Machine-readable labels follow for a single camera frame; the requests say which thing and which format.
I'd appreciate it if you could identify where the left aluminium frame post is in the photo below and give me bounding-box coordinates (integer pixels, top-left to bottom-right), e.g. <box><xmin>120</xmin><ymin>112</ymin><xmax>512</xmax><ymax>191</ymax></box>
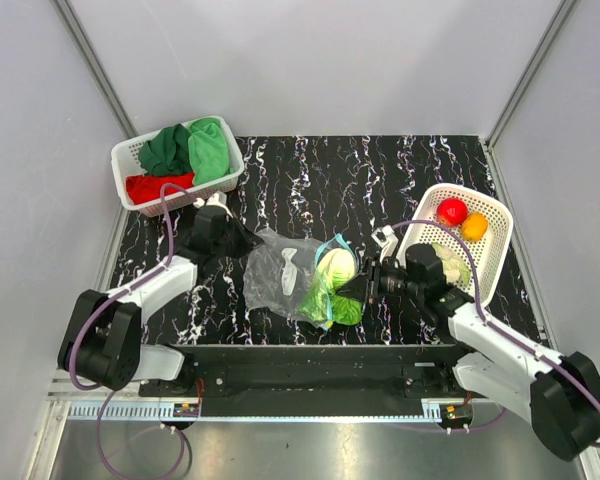
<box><xmin>51</xmin><ymin>0</ymin><xmax>138</xmax><ymax>138</ymax></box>

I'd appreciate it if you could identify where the red cloth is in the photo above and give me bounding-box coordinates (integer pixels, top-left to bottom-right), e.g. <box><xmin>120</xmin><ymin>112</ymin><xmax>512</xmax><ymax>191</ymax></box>
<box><xmin>125</xmin><ymin>172</ymin><xmax>194</xmax><ymax>205</ymax></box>

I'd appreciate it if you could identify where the right aluminium frame post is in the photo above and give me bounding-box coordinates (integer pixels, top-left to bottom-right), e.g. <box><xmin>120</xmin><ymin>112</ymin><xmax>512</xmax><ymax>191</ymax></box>
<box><xmin>484</xmin><ymin>0</ymin><xmax>581</xmax><ymax>151</ymax></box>

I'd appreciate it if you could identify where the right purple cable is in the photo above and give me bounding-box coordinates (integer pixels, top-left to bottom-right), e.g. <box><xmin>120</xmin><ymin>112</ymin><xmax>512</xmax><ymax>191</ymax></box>
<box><xmin>389</xmin><ymin>221</ymin><xmax>600</xmax><ymax>446</ymax></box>

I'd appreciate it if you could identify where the aluminium frame post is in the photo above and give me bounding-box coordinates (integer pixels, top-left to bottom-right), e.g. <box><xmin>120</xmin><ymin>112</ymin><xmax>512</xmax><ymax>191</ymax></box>
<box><xmin>484</xmin><ymin>0</ymin><xmax>581</xmax><ymax>151</ymax></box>
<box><xmin>51</xmin><ymin>0</ymin><xmax>138</xmax><ymax>138</ymax></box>

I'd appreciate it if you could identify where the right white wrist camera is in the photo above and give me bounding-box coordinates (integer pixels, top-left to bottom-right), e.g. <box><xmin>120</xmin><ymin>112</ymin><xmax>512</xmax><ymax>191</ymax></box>
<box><xmin>371</xmin><ymin>225</ymin><xmax>398</xmax><ymax>260</ymax></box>

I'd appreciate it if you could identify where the fake orange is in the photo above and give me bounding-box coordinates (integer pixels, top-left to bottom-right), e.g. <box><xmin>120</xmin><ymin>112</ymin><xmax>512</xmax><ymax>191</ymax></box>
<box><xmin>461</xmin><ymin>212</ymin><xmax>489</xmax><ymax>242</ymax></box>

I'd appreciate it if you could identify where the dark green cloth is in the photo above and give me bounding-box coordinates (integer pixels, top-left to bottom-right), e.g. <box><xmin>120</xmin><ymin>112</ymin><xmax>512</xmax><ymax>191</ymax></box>
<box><xmin>138</xmin><ymin>124</ymin><xmax>192</xmax><ymax>177</ymax></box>

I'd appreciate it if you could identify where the white oval basket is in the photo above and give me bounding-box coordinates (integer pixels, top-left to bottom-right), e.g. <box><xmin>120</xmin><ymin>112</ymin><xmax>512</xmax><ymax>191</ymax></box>
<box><xmin>396</xmin><ymin>183</ymin><xmax>513</xmax><ymax>307</ymax></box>

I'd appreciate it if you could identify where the purple cable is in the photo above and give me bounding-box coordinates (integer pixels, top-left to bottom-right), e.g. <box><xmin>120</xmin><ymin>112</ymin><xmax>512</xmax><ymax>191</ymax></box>
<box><xmin>389</xmin><ymin>221</ymin><xmax>600</xmax><ymax>446</ymax></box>
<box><xmin>69</xmin><ymin>183</ymin><xmax>206</xmax><ymax>476</ymax></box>

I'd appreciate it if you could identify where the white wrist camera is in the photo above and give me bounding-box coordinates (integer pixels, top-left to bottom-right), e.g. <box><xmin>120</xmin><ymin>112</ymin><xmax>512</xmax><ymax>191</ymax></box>
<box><xmin>371</xmin><ymin>225</ymin><xmax>398</xmax><ymax>260</ymax></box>
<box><xmin>192</xmin><ymin>191</ymin><xmax>228</xmax><ymax>211</ymax></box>

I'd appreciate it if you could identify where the white rectangular basket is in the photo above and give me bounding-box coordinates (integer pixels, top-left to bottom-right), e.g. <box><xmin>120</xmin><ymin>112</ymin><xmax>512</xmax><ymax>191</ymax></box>
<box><xmin>111</xmin><ymin>116</ymin><xmax>245</xmax><ymax>217</ymax></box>

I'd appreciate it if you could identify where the light green cloth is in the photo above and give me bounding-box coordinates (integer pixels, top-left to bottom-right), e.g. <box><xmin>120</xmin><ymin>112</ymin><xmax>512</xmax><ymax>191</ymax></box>
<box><xmin>187</xmin><ymin>117</ymin><xmax>230</xmax><ymax>186</ymax></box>

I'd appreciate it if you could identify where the fake white cauliflower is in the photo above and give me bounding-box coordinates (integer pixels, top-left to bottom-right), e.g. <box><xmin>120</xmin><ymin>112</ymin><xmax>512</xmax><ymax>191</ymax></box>
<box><xmin>431</xmin><ymin>242</ymin><xmax>472</xmax><ymax>288</ymax></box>

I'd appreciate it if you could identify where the clear zip top bag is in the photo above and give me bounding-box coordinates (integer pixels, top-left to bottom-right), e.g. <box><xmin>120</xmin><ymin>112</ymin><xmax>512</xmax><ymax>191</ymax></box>
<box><xmin>243</xmin><ymin>228</ymin><xmax>358</xmax><ymax>330</ymax></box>

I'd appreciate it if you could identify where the black marble pattern mat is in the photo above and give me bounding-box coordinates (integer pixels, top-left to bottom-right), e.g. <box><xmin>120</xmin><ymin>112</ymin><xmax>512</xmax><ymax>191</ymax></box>
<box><xmin>97</xmin><ymin>133</ymin><xmax>549</xmax><ymax>347</ymax></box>

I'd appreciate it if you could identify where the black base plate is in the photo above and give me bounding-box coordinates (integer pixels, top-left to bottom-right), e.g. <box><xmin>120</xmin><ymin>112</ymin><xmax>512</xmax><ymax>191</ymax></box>
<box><xmin>137</xmin><ymin>342</ymin><xmax>556</xmax><ymax>419</ymax></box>

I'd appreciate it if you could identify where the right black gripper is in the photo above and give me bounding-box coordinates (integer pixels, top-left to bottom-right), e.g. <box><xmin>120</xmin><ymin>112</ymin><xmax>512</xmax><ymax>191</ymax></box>
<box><xmin>336</xmin><ymin>254</ymin><xmax>424</xmax><ymax>305</ymax></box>

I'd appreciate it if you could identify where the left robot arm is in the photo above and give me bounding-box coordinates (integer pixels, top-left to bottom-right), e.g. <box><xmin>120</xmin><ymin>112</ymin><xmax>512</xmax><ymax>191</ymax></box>
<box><xmin>57</xmin><ymin>204</ymin><xmax>263</xmax><ymax>396</ymax></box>

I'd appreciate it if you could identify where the fake red apple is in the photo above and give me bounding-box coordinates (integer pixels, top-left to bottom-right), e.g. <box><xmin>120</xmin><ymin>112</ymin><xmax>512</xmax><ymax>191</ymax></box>
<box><xmin>436</xmin><ymin>197</ymin><xmax>469</xmax><ymax>227</ymax></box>

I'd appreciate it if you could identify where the fake green lettuce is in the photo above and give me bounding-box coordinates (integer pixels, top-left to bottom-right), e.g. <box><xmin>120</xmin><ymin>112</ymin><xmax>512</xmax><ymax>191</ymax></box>
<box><xmin>300</xmin><ymin>248</ymin><xmax>362</xmax><ymax>329</ymax></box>

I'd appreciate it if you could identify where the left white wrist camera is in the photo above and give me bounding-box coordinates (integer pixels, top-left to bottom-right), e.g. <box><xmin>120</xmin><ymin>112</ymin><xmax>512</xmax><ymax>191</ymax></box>
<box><xmin>192</xmin><ymin>191</ymin><xmax>228</xmax><ymax>211</ymax></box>

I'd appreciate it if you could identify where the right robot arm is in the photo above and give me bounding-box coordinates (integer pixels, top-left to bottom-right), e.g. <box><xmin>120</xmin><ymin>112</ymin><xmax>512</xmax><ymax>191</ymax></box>
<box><xmin>336</xmin><ymin>244</ymin><xmax>600</xmax><ymax>461</ymax></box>

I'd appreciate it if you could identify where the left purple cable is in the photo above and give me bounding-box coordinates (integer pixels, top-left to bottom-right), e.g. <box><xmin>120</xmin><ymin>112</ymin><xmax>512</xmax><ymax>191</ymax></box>
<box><xmin>69</xmin><ymin>183</ymin><xmax>206</xmax><ymax>476</ymax></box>

